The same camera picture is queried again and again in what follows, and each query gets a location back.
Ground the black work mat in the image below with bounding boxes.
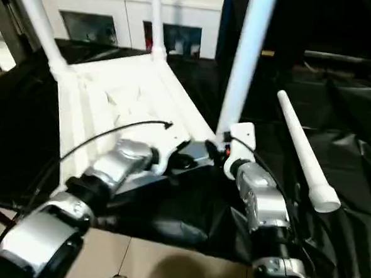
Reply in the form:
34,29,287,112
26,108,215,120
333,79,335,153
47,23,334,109
0,32,371,278

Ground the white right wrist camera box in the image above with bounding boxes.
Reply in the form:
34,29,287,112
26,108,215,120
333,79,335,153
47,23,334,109
222,121,258,183

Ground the white plastic table leg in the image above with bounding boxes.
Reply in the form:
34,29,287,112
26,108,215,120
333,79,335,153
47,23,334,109
214,0,278,141
269,89,348,215
144,0,172,62
6,0,80,79

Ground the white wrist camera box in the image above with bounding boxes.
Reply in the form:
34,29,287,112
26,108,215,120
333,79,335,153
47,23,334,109
222,121,258,183
148,126,192,177

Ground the black flat device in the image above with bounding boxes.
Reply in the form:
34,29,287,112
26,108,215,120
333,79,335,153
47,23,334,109
302,49,371,79

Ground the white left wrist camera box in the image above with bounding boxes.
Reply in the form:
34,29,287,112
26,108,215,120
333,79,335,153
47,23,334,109
148,126,192,177

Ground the white glass-door cabinet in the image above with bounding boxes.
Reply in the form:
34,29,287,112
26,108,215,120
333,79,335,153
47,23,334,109
32,0,226,60

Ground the grey metal rack frame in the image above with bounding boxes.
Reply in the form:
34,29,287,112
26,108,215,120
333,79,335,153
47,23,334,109
0,0,34,64

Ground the white plastic table top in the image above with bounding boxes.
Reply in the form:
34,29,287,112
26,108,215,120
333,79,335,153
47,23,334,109
47,47,224,199

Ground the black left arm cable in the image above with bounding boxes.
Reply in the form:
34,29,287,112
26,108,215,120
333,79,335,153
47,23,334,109
16,112,175,222

